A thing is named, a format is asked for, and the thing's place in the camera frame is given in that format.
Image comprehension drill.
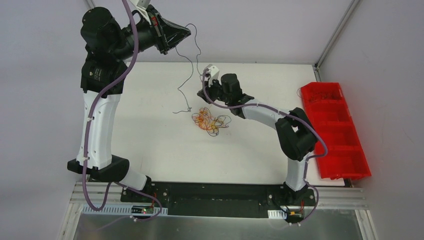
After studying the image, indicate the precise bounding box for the white cable duct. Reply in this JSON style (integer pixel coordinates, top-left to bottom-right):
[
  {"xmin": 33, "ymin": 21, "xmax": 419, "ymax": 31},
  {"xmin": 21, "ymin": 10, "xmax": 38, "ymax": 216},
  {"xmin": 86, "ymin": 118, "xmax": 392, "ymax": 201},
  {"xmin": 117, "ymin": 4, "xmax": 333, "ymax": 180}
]
[
  {"xmin": 81, "ymin": 204, "xmax": 168, "ymax": 217},
  {"xmin": 267, "ymin": 209, "xmax": 287, "ymax": 220}
]

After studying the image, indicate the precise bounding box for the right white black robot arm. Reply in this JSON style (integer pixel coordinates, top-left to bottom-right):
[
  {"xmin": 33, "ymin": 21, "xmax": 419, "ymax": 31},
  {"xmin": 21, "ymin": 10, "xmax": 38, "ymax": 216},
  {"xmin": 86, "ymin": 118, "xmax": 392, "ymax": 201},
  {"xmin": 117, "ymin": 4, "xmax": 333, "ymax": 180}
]
[{"xmin": 197, "ymin": 73, "xmax": 318, "ymax": 205}]

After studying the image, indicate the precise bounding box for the aluminium frame rail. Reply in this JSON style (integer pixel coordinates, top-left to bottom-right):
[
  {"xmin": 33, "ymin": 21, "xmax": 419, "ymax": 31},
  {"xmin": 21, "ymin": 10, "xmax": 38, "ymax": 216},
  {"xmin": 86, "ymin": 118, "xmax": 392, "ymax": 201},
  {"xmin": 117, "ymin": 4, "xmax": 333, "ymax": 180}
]
[{"xmin": 69, "ymin": 182, "xmax": 370, "ymax": 210}]

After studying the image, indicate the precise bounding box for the red plastic bin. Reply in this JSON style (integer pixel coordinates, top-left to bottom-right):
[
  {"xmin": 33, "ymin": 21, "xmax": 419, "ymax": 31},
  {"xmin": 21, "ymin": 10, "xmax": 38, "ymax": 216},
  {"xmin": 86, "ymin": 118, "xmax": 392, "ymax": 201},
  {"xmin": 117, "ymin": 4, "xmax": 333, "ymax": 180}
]
[{"xmin": 300, "ymin": 82, "xmax": 372, "ymax": 180}]

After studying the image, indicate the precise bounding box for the thin dark blue wire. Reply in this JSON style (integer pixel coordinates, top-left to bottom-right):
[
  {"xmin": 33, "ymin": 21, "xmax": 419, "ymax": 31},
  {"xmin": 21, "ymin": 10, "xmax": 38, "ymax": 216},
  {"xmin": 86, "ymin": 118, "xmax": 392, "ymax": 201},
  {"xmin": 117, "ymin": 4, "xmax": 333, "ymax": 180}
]
[{"xmin": 172, "ymin": 23, "xmax": 203, "ymax": 115}]

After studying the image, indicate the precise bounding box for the right white cable duct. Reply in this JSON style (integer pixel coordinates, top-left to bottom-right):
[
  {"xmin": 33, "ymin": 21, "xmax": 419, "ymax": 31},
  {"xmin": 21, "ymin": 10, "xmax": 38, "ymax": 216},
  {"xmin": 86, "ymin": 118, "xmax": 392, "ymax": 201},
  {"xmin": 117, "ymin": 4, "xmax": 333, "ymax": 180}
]
[{"xmin": 267, "ymin": 209, "xmax": 287, "ymax": 220}]

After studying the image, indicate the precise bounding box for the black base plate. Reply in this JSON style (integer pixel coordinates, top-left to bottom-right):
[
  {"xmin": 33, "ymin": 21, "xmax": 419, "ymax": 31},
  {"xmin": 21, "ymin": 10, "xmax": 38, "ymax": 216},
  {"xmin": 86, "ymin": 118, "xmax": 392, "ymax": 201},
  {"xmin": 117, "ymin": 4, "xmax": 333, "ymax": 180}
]
[{"xmin": 120, "ymin": 181, "xmax": 317, "ymax": 219}]

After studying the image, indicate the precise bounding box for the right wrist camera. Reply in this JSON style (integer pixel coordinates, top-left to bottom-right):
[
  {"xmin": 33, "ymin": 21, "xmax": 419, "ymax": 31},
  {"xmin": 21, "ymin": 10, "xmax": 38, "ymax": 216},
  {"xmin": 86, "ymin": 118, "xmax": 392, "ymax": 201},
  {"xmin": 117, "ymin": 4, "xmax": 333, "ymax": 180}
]
[{"xmin": 203, "ymin": 64, "xmax": 220, "ymax": 85}]

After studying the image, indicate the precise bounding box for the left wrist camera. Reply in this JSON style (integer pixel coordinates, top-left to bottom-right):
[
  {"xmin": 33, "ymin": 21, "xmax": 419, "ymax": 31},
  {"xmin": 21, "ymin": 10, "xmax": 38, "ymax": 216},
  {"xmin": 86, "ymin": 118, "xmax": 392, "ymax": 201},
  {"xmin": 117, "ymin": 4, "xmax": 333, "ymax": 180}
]
[{"xmin": 129, "ymin": 0, "xmax": 151, "ymax": 18}]

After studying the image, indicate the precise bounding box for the left white cable duct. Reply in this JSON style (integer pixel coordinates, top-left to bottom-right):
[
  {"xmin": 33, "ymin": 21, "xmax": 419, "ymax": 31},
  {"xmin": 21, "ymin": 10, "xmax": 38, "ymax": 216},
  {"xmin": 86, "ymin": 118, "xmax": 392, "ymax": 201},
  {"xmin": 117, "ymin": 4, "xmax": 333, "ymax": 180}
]
[{"xmin": 81, "ymin": 204, "xmax": 168, "ymax": 217}]

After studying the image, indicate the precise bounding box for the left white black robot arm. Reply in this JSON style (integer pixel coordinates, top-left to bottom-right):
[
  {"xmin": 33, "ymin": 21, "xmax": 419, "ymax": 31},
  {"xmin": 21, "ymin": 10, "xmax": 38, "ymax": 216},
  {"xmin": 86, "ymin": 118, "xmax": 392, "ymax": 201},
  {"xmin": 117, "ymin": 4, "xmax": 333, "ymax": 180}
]
[{"xmin": 67, "ymin": 5, "xmax": 191, "ymax": 203}]

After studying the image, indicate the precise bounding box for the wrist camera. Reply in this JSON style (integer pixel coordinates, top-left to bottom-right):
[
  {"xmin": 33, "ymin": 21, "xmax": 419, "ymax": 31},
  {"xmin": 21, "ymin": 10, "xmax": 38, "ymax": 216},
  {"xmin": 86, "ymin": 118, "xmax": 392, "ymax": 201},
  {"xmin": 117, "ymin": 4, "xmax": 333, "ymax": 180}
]
[
  {"xmin": 129, "ymin": 0, "xmax": 151, "ymax": 18},
  {"xmin": 203, "ymin": 64, "xmax": 220, "ymax": 85}
]

